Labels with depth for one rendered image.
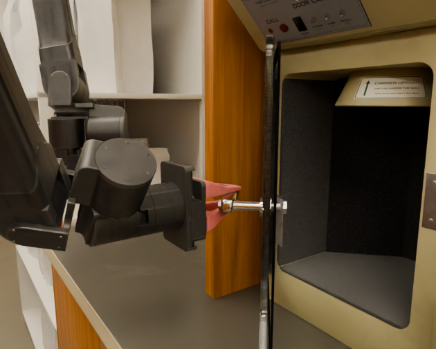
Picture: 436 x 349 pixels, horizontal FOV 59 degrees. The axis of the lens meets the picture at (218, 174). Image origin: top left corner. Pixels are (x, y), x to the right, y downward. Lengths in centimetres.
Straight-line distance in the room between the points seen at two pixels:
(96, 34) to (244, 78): 94
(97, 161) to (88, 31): 125
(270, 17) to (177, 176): 31
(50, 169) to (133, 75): 136
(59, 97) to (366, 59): 46
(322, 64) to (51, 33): 44
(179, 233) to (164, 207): 5
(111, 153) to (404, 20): 37
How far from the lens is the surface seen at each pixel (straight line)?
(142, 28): 177
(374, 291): 71
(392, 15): 54
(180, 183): 45
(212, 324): 72
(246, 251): 81
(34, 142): 36
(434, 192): 54
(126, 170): 36
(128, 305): 80
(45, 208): 39
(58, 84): 67
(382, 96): 60
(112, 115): 66
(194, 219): 45
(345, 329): 69
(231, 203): 46
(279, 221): 46
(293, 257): 78
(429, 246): 56
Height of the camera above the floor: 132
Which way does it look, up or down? 10 degrees down
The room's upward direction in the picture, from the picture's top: straight up
